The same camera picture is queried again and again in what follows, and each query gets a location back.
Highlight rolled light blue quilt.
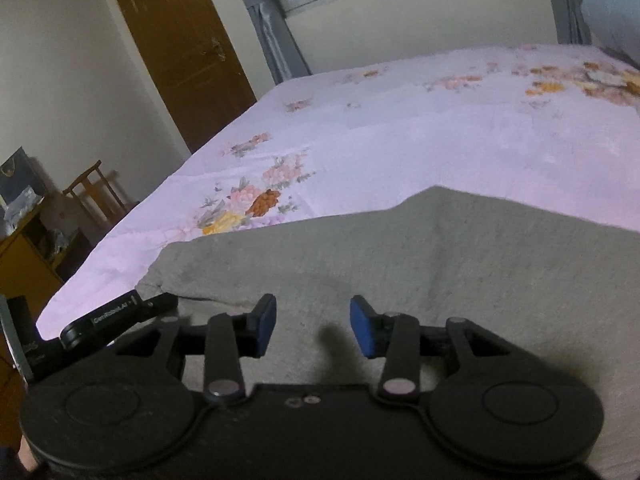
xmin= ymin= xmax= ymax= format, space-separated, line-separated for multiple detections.
xmin=580 ymin=0 xmax=640 ymax=67

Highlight yellow wooden cabinet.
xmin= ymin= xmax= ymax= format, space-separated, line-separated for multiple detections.
xmin=0 ymin=205 xmax=68 ymax=323

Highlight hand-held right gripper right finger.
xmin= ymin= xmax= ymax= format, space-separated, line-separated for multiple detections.
xmin=350 ymin=295 xmax=508 ymax=403

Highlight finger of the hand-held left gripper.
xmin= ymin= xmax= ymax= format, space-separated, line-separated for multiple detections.
xmin=60 ymin=290 xmax=179 ymax=352

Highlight bed with pink floral sheet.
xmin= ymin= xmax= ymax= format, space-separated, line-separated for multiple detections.
xmin=37 ymin=44 xmax=640 ymax=341

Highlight brown wooden door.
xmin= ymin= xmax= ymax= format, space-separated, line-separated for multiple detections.
xmin=102 ymin=0 xmax=258 ymax=155

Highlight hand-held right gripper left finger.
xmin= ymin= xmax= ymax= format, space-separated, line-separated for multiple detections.
xmin=116 ymin=294 xmax=277 ymax=403

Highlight grey curtain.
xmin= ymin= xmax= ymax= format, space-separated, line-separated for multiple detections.
xmin=215 ymin=0 xmax=312 ymax=84
xmin=542 ymin=0 xmax=594 ymax=47

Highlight person's left forearm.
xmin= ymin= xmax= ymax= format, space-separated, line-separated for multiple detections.
xmin=0 ymin=435 xmax=51 ymax=480

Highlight dark blue paper bag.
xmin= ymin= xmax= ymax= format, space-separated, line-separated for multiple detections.
xmin=0 ymin=146 xmax=49 ymax=211

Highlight grey pants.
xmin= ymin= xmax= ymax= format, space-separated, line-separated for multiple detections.
xmin=135 ymin=186 xmax=640 ymax=480

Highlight wooden chair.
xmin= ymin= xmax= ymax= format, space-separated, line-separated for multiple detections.
xmin=62 ymin=160 xmax=142 ymax=233

